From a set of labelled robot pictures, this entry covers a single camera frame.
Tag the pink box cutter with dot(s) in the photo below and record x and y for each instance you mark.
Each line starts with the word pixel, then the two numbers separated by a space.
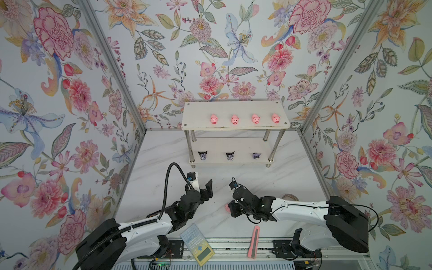
pixel 254 243

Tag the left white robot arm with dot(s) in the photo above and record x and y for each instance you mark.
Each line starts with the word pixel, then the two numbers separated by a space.
pixel 113 242

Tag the aluminium corner post right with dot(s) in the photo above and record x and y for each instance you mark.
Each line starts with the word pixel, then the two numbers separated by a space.
pixel 369 13

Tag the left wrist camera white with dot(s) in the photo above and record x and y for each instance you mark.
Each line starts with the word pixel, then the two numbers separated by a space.
pixel 192 181

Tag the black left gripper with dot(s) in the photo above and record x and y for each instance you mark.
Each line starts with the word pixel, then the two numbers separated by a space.
pixel 210 194

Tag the tape roll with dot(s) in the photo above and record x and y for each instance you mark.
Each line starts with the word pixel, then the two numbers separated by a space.
pixel 290 197

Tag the pink pig toy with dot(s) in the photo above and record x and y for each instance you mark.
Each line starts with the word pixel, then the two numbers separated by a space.
pixel 276 118
pixel 227 209
pixel 213 119
pixel 256 118
pixel 234 119

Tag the aluminium front rail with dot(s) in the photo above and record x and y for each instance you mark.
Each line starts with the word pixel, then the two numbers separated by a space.
pixel 270 249

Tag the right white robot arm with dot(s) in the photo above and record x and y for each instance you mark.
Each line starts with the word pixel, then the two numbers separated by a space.
pixel 327 223

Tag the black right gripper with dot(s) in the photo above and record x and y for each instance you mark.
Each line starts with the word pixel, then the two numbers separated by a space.
pixel 232 206

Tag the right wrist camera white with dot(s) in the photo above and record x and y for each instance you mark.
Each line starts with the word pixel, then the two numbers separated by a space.
pixel 233 185

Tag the aluminium corner post left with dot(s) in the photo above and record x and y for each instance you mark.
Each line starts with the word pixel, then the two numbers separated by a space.
pixel 92 21

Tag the white two-tier shelf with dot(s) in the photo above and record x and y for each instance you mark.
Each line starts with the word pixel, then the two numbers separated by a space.
pixel 244 139

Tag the aluminium corner post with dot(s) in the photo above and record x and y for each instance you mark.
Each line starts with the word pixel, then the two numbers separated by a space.
pixel 369 13
pixel 92 21

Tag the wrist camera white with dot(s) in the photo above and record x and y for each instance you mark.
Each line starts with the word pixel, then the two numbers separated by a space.
pixel 233 185
pixel 192 181

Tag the yellow calculator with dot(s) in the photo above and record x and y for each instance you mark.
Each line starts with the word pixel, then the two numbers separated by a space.
pixel 197 245

